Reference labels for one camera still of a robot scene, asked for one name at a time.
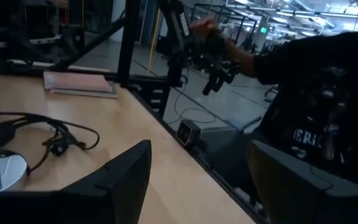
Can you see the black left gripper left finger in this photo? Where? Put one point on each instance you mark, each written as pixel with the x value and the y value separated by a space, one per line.
pixel 73 208

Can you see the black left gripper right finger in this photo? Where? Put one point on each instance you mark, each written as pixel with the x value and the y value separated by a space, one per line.
pixel 306 205

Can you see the chrome lamp base with socket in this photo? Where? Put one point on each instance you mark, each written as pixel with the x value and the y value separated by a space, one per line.
pixel 11 174

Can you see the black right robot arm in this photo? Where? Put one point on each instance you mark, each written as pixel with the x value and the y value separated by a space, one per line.
pixel 70 40

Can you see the person's forearm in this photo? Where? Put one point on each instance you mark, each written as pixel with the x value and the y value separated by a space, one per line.
pixel 241 57

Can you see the person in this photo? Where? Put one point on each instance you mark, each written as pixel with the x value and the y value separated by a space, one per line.
pixel 322 93

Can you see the pink notebook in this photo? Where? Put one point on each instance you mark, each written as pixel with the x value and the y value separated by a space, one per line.
pixel 76 82

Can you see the green exit sign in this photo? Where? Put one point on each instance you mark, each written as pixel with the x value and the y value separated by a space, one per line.
pixel 263 30

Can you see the yellow pole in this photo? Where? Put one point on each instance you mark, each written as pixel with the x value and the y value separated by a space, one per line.
pixel 154 40

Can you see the person's hand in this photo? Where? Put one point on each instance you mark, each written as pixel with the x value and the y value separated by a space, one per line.
pixel 207 28

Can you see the black table-level camera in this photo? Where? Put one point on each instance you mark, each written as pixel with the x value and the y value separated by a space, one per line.
pixel 186 133

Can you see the black frame post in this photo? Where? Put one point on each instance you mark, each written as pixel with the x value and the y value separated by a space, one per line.
pixel 129 40

